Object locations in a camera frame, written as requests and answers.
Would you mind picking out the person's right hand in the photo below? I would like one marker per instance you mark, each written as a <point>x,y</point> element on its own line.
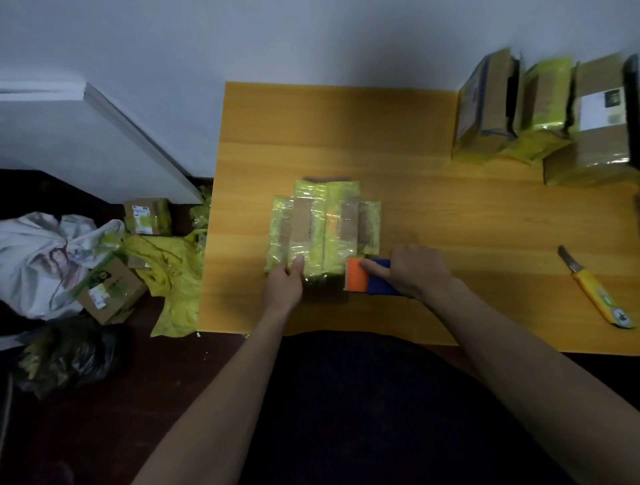
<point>417,272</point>

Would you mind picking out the person's left hand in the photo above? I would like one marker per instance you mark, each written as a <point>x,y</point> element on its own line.
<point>282,295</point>

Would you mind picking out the person's left thumb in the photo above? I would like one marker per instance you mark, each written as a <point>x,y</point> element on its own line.
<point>298,267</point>

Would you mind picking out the cardboard parcel with yellow tape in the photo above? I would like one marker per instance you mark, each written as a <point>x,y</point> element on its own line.
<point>325,230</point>

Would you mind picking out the orange and blue tape dispenser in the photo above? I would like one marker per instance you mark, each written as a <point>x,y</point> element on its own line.
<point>357,276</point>

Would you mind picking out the person's right forearm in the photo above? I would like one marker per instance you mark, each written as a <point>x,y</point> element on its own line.
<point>525,379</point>

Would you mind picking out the person's left forearm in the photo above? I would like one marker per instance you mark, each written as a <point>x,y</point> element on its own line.
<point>225,399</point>

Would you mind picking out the pile of yellow plastic wrap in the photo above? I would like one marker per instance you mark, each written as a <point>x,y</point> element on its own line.
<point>172,280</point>

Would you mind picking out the small cardboard box white label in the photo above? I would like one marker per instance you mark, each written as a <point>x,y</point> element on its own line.
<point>147,216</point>

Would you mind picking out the person's dark clothing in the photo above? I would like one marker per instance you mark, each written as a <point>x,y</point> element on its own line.
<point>390,414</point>

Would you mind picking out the cardboard box with green print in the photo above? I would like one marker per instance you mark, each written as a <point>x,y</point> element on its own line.
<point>110,290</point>

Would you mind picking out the tall taped cardboard box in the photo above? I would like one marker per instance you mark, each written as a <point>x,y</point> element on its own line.
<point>482,107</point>

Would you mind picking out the black plastic bag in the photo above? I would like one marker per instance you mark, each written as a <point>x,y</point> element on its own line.
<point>67,357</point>

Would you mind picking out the white plastic sack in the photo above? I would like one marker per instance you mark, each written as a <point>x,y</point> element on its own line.
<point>45,260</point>

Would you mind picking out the white leaning board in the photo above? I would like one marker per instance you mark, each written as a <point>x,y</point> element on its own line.
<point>75,135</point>

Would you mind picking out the yellow wrapped parcel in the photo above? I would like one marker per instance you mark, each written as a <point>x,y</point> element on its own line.
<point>542,110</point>

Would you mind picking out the large cardboard box white label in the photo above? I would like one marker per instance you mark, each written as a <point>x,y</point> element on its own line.
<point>595,125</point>

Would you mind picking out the black panel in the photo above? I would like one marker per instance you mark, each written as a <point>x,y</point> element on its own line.
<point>634,110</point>

